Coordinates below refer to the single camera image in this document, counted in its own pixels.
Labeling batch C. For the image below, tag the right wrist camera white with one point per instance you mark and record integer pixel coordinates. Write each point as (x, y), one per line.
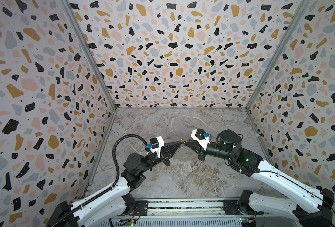
(202, 137)

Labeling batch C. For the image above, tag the perforated cable tray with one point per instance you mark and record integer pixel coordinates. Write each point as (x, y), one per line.
(181, 222)

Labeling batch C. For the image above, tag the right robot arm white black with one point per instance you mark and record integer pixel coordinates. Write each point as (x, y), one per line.
(309, 207)

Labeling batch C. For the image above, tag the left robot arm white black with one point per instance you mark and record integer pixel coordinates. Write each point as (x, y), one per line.
(130, 179)

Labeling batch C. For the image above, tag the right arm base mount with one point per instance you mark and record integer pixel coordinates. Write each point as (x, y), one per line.
(240, 206)

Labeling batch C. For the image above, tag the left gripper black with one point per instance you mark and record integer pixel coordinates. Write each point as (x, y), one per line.
(164, 152)

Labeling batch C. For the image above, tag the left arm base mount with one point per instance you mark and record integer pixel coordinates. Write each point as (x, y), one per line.
(127, 205)

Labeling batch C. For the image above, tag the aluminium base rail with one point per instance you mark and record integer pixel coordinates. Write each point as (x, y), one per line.
(184, 208)

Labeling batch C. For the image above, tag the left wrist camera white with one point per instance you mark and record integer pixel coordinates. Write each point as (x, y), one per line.
(155, 145)

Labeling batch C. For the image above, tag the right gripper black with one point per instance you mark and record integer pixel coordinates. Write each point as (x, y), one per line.
(199, 147)

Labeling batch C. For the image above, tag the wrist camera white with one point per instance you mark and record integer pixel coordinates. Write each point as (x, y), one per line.
(202, 137)
(155, 145)

